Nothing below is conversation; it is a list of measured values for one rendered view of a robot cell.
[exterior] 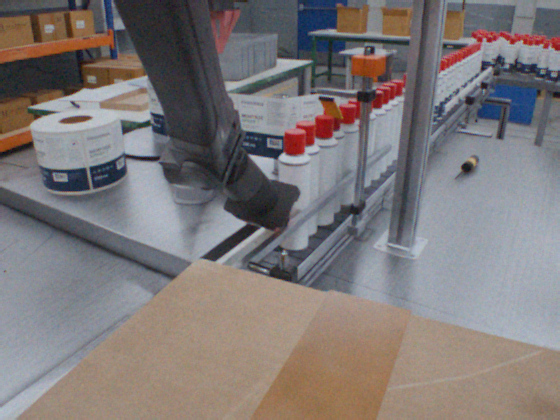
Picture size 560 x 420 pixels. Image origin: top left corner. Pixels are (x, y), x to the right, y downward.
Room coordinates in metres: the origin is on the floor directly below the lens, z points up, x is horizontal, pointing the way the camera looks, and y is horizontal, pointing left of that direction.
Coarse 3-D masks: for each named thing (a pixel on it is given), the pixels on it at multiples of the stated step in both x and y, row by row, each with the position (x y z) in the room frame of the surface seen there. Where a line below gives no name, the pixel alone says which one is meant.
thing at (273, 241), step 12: (372, 156) 0.91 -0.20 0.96; (348, 180) 0.78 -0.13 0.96; (336, 192) 0.73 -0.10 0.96; (312, 204) 0.67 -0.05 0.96; (324, 204) 0.69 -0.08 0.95; (300, 216) 0.63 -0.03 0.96; (312, 216) 0.65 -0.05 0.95; (288, 228) 0.59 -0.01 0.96; (276, 240) 0.56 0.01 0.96; (252, 252) 0.52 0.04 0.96; (264, 252) 0.53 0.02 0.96; (240, 264) 0.49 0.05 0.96
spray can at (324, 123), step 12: (324, 120) 0.75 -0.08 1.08; (324, 132) 0.75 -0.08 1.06; (324, 144) 0.74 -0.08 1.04; (336, 144) 0.75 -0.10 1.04; (324, 156) 0.74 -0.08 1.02; (336, 156) 0.76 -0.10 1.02; (324, 168) 0.74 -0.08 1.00; (336, 168) 0.76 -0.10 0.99; (324, 180) 0.74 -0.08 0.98; (324, 192) 0.74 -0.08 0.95; (324, 216) 0.74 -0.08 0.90
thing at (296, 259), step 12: (432, 132) 1.37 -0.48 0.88; (384, 180) 0.97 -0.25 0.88; (372, 192) 0.90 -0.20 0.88; (336, 216) 0.79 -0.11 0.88; (348, 216) 0.79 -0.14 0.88; (324, 228) 0.74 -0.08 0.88; (336, 228) 0.74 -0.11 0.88; (312, 240) 0.69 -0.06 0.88; (324, 240) 0.70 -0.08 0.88; (276, 252) 0.65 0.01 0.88; (288, 252) 0.66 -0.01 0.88; (300, 252) 0.65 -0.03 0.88; (312, 252) 0.66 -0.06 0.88; (264, 264) 0.62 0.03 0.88; (300, 264) 0.62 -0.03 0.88
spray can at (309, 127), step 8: (304, 120) 0.74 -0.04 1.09; (296, 128) 0.72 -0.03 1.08; (304, 128) 0.71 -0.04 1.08; (312, 128) 0.71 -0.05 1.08; (312, 136) 0.71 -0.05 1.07; (312, 144) 0.72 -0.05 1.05; (312, 152) 0.70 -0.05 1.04; (312, 160) 0.70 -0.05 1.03; (312, 168) 0.70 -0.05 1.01; (312, 176) 0.70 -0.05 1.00; (312, 184) 0.70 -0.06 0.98; (312, 192) 0.71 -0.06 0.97; (312, 200) 0.71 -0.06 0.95; (312, 224) 0.71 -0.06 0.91; (312, 232) 0.71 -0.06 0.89
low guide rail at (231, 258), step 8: (256, 232) 0.66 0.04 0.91; (264, 232) 0.67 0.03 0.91; (272, 232) 0.69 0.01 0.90; (248, 240) 0.63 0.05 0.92; (256, 240) 0.64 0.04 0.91; (264, 240) 0.66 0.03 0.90; (240, 248) 0.61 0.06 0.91; (248, 248) 0.62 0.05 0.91; (224, 256) 0.59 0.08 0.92; (232, 256) 0.59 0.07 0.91; (240, 256) 0.61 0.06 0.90; (232, 264) 0.59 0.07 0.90; (40, 392) 0.31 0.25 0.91; (32, 400) 0.30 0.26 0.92; (24, 408) 0.29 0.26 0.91; (8, 416) 0.28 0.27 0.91; (16, 416) 0.28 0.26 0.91
